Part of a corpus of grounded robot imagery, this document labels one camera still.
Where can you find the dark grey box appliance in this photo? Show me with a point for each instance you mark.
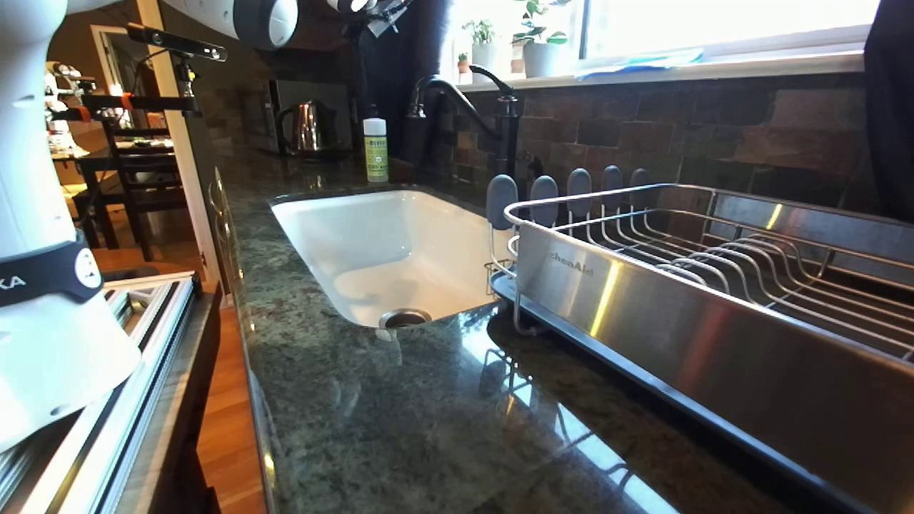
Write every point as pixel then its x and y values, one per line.
pixel 341 104

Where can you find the small potted plant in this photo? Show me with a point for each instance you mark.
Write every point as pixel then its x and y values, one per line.
pixel 480 44

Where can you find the dark jar on counter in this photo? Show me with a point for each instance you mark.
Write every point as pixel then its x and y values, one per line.
pixel 307 130

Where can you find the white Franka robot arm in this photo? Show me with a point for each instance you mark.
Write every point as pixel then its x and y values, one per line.
pixel 44 316

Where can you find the white framed kitchen window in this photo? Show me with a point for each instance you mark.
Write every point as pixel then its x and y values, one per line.
pixel 722 30

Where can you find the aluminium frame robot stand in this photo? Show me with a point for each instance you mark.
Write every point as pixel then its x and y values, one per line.
pixel 144 381

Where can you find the white plant pot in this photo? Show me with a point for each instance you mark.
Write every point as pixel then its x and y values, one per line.
pixel 545 57

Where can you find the green dish soap bottle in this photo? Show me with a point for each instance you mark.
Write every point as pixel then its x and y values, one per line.
pixel 375 153

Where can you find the black stereo camera bar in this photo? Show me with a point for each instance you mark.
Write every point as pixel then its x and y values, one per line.
pixel 174 40

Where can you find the dark wooden chair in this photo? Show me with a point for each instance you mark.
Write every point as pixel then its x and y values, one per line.
pixel 144 173

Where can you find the green leafy potted plant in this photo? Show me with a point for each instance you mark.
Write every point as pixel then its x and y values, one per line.
pixel 538 20

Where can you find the blue striped cloth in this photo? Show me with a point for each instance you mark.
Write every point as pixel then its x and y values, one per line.
pixel 647 61

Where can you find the dark curved kitchen faucet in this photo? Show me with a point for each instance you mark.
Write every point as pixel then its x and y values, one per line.
pixel 510 124

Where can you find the stainless steel dish rack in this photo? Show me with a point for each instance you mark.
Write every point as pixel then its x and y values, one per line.
pixel 722 333

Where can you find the grey cup holder pegs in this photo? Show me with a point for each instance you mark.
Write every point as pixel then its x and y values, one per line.
pixel 501 196

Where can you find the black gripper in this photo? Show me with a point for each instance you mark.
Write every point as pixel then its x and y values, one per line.
pixel 367 11

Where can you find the white kitchen sink basin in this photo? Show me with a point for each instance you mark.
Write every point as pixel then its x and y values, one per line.
pixel 400 239

